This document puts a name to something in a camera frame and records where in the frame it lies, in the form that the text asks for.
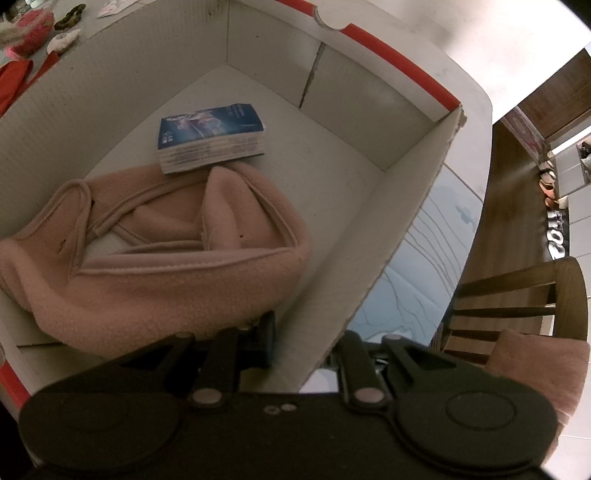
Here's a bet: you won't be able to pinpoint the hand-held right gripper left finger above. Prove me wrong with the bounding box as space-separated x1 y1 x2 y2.
110 311 278 412

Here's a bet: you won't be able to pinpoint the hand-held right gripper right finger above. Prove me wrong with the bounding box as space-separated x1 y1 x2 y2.
336 330 486 412

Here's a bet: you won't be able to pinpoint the pink fleece hat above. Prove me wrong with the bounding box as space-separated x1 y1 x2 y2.
0 164 313 357

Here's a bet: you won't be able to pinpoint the red cardboard box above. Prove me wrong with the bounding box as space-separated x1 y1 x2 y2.
0 0 466 407

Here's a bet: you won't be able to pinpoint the small blue printed box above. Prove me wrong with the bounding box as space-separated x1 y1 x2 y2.
157 103 267 175

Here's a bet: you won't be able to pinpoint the white plush tooth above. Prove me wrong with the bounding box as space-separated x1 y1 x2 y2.
47 28 81 54

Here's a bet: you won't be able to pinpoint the red cloth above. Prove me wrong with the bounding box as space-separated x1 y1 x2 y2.
0 53 59 116

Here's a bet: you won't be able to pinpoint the patterned face mask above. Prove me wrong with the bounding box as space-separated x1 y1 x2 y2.
96 0 139 18

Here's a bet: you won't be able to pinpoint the brown scrunchie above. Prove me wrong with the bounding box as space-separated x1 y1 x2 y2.
54 4 88 31

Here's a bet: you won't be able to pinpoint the pink plush ball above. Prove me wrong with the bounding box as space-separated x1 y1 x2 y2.
4 10 55 57

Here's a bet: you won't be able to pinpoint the pink towel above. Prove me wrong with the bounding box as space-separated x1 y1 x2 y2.
485 328 591 428

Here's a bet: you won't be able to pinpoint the wooden chair with towel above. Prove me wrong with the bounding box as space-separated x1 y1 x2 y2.
438 256 589 370

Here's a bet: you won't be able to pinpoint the silver number decoration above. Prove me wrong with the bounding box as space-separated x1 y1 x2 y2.
540 210 568 261

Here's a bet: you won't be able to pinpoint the shoes on floor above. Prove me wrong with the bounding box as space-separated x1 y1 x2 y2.
538 164 560 208

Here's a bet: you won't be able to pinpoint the white wardrobe cabinets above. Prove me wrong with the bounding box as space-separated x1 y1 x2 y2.
549 127 591 259

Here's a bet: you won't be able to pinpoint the patterned doormat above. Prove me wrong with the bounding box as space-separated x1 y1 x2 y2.
501 108 550 162

